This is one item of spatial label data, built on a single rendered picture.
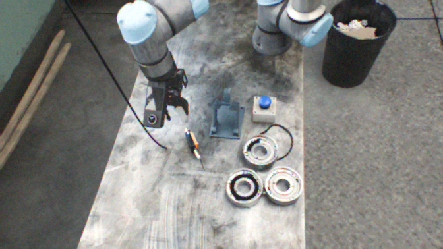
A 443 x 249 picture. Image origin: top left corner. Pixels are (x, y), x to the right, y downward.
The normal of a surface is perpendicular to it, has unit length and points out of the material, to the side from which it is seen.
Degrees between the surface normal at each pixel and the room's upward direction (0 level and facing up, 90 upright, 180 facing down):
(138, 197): 0
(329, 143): 0
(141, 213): 0
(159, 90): 33
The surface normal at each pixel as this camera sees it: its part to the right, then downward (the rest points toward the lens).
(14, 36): 0.99, 0.06
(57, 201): -0.07, -0.56
